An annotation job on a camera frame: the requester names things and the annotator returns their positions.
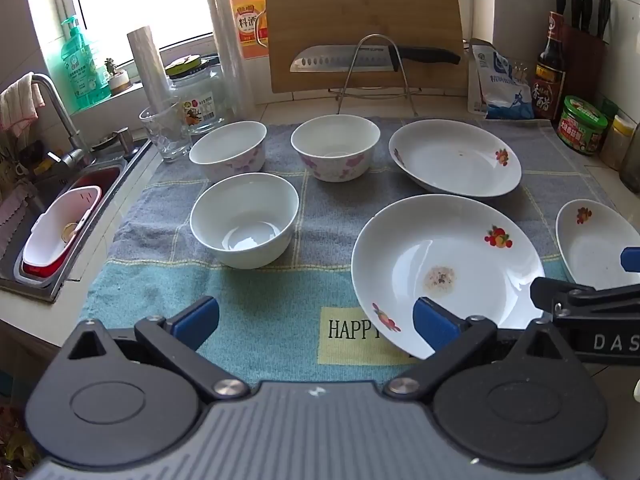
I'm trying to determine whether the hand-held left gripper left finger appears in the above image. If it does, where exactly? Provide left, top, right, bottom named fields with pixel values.
left=65, top=296, right=251, bottom=403

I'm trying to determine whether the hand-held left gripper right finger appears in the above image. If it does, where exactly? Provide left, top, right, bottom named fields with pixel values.
left=382, top=296, right=576, bottom=403

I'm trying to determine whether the small white fruit-print plate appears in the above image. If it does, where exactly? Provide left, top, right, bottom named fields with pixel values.
left=555, top=199, right=640, bottom=291

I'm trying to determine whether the stained white fruit-print plate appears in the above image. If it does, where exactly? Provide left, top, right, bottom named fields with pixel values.
left=351, top=194, right=547, bottom=361

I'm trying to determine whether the plain white bowl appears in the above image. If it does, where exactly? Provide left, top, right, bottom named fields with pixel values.
left=190, top=172, right=300, bottom=270

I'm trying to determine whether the white floral bowl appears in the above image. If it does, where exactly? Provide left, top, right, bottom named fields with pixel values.
left=290, top=115, right=381, bottom=182
left=189, top=121, right=267, bottom=183

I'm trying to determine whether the yellow-lidded spice jar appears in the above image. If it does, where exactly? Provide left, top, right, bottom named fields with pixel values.
left=600, top=114, right=637, bottom=170

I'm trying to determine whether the green-lidded sauce jar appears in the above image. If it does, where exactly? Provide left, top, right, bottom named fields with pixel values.
left=559, top=95, right=609, bottom=156

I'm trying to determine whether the steel sink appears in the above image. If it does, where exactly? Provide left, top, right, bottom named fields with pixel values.
left=0, top=135, right=153, bottom=303

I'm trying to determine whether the grey blue checked towel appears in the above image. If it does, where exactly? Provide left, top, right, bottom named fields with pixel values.
left=80, top=116, right=626, bottom=376

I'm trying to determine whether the red basin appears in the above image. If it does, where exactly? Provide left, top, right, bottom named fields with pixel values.
left=20, top=167, right=123, bottom=277

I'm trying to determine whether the white colander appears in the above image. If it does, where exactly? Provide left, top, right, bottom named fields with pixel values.
left=22, top=186, right=103, bottom=267

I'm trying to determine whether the clear glass cup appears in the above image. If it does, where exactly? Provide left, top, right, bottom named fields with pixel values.
left=139, top=101, right=193, bottom=163

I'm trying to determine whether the dark vinegar bottle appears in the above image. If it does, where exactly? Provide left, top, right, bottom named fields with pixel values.
left=532, top=11, right=568, bottom=120

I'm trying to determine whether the brown knife block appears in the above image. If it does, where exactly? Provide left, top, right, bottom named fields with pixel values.
left=559, top=22, right=608, bottom=111

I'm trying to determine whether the white blue salt bag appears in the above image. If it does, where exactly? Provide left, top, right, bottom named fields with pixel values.
left=467, top=38, right=533, bottom=121

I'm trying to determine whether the glass jar with green lid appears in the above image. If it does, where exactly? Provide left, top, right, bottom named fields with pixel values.
left=164, top=53, right=228, bottom=136

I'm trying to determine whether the small potted plant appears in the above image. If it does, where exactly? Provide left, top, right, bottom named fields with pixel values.
left=103, top=57, right=131, bottom=96

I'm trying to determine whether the metal faucet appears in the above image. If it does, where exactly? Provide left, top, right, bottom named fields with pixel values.
left=25, top=74, right=93, bottom=171

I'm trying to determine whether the thin plastic wrap roll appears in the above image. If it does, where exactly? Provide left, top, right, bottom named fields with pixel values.
left=126, top=26, right=173, bottom=111

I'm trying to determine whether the thick plastic wrap roll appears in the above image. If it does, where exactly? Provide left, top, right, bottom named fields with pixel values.
left=203, top=0, right=256, bottom=121

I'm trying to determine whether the green dish soap bottle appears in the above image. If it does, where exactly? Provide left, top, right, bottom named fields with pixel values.
left=60, top=15, right=112, bottom=108

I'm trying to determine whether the pink cloth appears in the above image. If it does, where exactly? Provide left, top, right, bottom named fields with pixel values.
left=0, top=74, right=43, bottom=136

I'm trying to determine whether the orange cooking wine jug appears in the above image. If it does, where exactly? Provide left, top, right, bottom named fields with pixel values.
left=227, top=0, right=271, bottom=61

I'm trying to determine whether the bamboo cutting board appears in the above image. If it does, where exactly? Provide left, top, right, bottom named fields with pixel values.
left=264, top=0, right=471, bottom=94

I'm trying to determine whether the black-handled kitchen knife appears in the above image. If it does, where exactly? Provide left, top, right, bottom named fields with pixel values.
left=290, top=44, right=461, bottom=73

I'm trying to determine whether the metal wire rack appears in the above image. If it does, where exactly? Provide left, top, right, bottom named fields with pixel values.
left=328, top=33, right=421, bottom=116

